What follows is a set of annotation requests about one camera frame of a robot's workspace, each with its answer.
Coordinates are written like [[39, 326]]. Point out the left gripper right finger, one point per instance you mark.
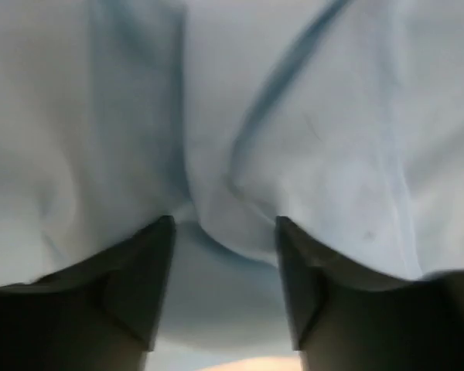
[[416, 326]]

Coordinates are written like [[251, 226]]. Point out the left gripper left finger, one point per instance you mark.
[[100, 314]]

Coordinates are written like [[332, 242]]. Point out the light blue pillowcase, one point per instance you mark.
[[345, 116]]

